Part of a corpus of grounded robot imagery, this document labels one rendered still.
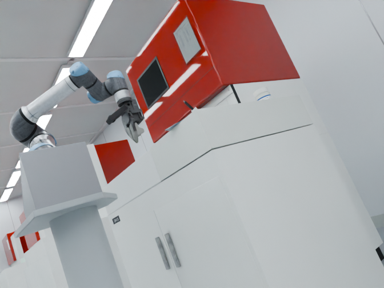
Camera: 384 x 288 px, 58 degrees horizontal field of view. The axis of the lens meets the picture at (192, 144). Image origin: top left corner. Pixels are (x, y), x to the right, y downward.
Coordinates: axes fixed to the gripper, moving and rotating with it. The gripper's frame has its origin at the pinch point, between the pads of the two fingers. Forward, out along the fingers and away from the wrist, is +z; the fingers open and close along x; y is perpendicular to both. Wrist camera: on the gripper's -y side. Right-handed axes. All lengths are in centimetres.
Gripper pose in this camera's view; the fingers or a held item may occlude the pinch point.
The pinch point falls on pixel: (135, 140)
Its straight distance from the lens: 159.8
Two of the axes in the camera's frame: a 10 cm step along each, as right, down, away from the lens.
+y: 7.7, -1.8, 6.2
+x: -5.2, 3.8, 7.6
